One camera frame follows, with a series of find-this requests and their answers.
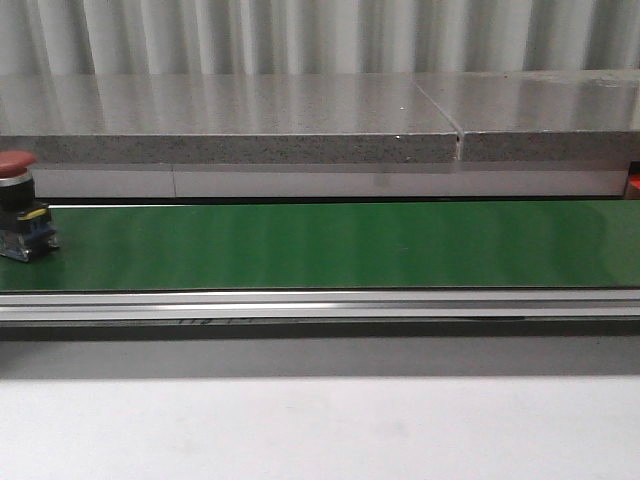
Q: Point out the white pleated curtain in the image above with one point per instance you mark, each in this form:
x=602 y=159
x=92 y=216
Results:
x=294 y=37

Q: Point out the right grey stone slab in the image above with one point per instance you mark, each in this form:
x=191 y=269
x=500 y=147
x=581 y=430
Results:
x=542 y=116

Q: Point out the left grey stone slab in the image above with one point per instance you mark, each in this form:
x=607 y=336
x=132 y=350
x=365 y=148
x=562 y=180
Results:
x=224 y=119

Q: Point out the green conveyor belt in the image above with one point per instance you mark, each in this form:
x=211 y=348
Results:
x=547 y=243

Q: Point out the grey stone slab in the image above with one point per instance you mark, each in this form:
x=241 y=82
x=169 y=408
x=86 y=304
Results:
x=542 y=116
x=224 y=119

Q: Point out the red plastic tray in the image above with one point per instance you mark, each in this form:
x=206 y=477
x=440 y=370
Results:
x=633 y=187

